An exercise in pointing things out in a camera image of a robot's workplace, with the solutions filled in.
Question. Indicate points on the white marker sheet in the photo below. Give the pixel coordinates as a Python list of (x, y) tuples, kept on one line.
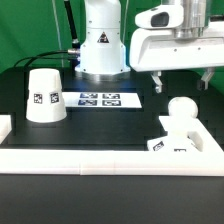
[(101, 100)]

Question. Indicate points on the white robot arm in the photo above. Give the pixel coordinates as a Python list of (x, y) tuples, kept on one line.
[(103, 56)]

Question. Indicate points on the white lamp base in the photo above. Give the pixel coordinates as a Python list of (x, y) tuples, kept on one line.
[(177, 136)]

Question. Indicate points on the white fence frame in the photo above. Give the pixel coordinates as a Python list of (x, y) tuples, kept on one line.
[(209, 162)]

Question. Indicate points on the white lamp bulb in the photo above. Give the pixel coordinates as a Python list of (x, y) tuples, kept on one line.
[(182, 106)]

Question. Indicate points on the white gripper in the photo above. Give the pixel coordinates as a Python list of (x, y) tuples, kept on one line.
[(177, 36)]

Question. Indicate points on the white lamp shade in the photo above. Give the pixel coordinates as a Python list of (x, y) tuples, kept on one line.
[(45, 102)]

